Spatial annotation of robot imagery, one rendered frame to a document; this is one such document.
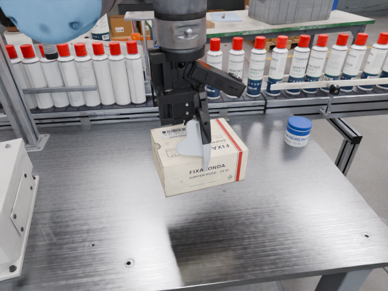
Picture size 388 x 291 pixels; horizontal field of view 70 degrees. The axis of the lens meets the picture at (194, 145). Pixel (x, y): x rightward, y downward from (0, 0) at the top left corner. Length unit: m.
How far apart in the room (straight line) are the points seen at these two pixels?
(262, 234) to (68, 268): 0.39
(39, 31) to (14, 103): 0.62
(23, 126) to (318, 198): 0.82
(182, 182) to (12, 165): 0.37
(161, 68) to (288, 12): 2.18
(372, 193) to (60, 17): 2.10
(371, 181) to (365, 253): 1.63
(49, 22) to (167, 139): 0.32
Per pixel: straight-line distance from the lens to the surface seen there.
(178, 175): 0.50
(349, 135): 1.13
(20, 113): 0.92
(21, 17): 0.31
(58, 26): 0.29
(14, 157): 0.72
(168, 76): 0.44
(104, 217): 0.68
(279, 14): 2.53
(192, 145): 0.47
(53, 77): 1.01
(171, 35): 0.41
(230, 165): 0.52
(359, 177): 2.29
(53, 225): 0.71
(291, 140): 0.89
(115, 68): 0.94
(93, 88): 0.96
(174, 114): 0.46
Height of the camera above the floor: 1.33
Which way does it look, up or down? 36 degrees down
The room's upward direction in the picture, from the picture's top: straight up
